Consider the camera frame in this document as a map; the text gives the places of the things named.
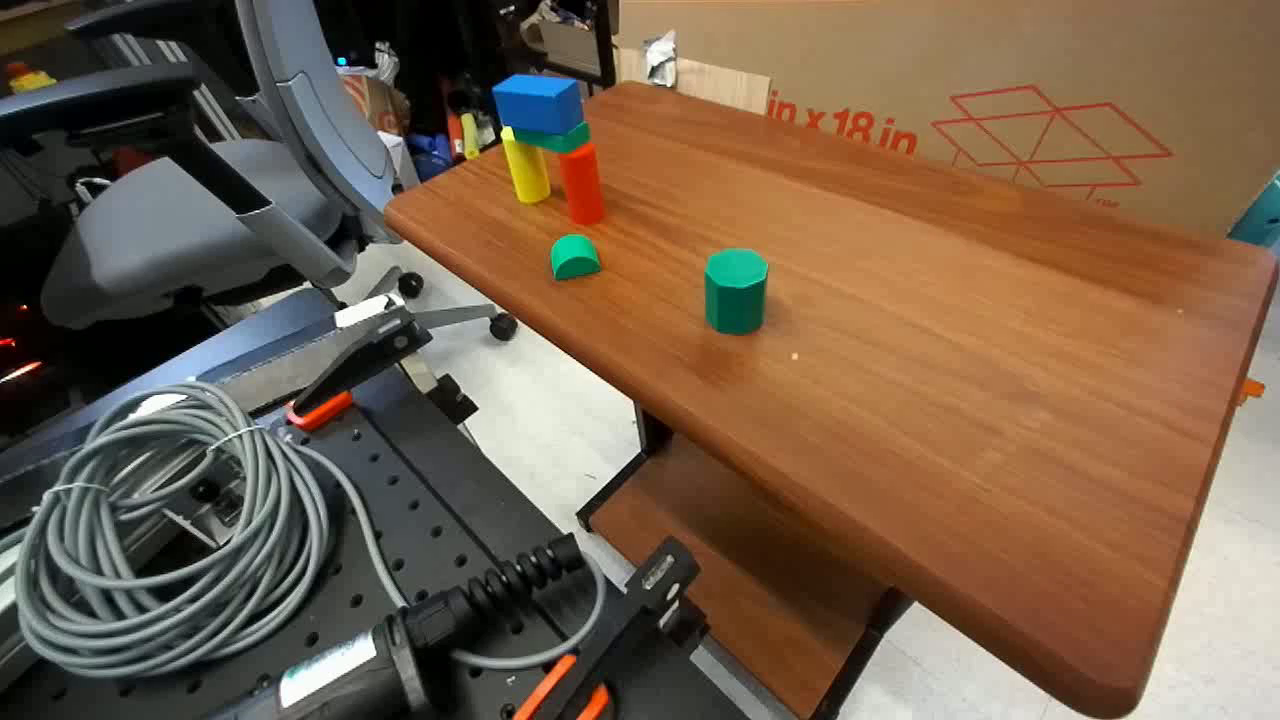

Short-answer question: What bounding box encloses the green half cylinder block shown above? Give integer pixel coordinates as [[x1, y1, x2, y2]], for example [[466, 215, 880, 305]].
[[547, 233, 603, 285]]

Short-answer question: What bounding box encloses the red rectangular block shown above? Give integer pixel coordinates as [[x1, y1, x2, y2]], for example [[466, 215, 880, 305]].
[[555, 141, 609, 227]]

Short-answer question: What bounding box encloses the yellow cylinder block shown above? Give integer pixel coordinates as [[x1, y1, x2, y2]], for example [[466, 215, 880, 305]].
[[498, 123, 555, 214]]

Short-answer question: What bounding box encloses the teal flat block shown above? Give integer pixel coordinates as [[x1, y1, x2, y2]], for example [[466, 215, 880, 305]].
[[513, 122, 598, 161]]

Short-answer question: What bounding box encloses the blue rectangular block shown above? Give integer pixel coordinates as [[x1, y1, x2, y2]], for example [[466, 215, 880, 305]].
[[489, 72, 590, 138]]

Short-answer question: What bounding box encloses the wooden lower table shelf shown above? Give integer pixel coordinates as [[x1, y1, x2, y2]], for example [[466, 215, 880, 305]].
[[576, 431, 913, 720]]

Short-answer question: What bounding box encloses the black perforated board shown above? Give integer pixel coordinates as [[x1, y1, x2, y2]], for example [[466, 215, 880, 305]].
[[0, 365, 753, 720]]

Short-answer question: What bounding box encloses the black power plug connector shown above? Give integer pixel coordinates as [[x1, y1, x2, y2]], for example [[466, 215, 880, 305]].
[[211, 533, 594, 720]]

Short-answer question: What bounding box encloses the large printed cardboard box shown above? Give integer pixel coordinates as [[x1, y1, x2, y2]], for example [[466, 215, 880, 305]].
[[618, 0, 1280, 244]]

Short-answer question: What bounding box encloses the grey office chair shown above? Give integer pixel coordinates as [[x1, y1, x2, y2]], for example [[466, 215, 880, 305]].
[[0, 0, 523, 344]]

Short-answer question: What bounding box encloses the teal object at table edge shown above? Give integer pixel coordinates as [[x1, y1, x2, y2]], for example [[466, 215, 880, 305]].
[[1226, 177, 1280, 256]]

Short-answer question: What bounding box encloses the black clamp with orange handle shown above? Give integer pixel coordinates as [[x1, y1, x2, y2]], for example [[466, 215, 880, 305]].
[[509, 538, 712, 720], [282, 299, 437, 438]]

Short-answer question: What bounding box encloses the coiled grey cable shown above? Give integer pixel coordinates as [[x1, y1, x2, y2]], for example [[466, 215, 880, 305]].
[[12, 380, 613, 681]]

